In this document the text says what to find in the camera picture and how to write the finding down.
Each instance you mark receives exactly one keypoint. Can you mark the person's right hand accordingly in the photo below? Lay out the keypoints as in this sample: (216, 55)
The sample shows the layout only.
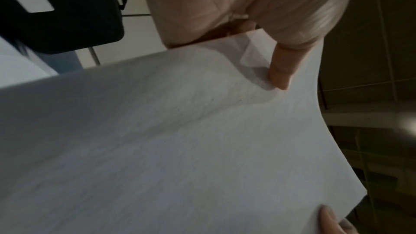
(331, 225)

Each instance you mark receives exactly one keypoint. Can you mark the neat white paper sheaf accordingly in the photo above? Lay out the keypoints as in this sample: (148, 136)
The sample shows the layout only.
(178, 150)

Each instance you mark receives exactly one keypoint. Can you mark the pile of white papers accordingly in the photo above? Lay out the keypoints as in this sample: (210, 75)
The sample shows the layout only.
(19, 68)

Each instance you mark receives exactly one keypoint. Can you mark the black case with white label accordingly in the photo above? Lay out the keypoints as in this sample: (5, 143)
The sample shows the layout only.
(78, 22)

